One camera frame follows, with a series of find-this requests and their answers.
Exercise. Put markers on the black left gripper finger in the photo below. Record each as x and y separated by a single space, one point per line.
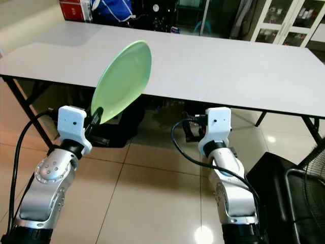
97 117

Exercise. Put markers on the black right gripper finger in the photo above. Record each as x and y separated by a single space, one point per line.
188 129

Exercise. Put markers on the light green plate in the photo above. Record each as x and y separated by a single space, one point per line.
124 79

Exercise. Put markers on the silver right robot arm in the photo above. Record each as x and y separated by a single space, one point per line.
233 198

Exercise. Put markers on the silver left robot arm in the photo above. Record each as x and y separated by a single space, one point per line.
48 188

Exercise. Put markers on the black bulky object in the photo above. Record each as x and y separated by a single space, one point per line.
127 127

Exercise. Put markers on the blue white bag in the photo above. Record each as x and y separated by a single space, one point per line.
114 9

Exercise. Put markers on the red box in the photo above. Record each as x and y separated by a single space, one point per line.
73 9

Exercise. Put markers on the white glass door cabinet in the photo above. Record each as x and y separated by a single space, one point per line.
289 23

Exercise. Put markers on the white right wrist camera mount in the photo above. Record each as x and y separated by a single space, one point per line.
217 124

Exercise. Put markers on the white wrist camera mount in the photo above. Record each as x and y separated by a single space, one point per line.
71 124
217 124

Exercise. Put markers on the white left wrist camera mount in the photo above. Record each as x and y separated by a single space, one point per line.
71 124

